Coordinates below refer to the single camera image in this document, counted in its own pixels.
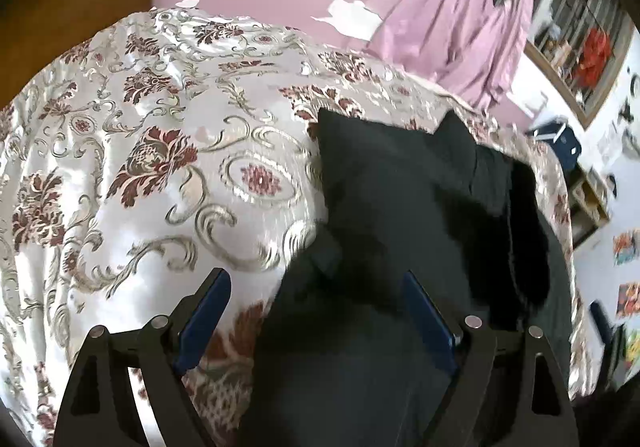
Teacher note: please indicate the colourful wall poster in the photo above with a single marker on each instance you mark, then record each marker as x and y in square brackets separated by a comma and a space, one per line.
[632, 344]
[629, 299]
[626, 247]

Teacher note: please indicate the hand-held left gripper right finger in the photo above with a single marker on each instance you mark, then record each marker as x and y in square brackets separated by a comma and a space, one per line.
[430, 322]

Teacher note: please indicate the wooden shelf unit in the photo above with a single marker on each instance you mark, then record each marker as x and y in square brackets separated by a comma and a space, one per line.
[590, 207]

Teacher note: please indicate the dark blue object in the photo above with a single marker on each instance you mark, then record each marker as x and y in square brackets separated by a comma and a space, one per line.
[600, 322]

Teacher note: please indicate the wooden framed barred window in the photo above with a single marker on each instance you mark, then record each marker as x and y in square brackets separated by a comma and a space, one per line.
[575, 22]

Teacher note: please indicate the black garment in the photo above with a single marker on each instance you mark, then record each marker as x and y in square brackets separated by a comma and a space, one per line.
[400, 207]

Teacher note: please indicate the pink curtain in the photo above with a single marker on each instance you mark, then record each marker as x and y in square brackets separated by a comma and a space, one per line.
[440, 27]

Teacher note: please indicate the floral bedspread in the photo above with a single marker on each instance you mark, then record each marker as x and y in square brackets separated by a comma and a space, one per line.
[150, 127]

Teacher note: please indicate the red cloth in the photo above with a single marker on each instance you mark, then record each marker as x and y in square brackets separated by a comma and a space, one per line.
[595, 57]

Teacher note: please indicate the dark blue bag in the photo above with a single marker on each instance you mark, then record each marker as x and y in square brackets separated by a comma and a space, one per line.
[567, 147]

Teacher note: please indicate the brown wooden headboard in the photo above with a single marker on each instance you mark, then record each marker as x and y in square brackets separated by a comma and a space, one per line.
[75, 2]

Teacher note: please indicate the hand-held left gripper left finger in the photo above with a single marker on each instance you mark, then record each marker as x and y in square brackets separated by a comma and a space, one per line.
[202, 322]

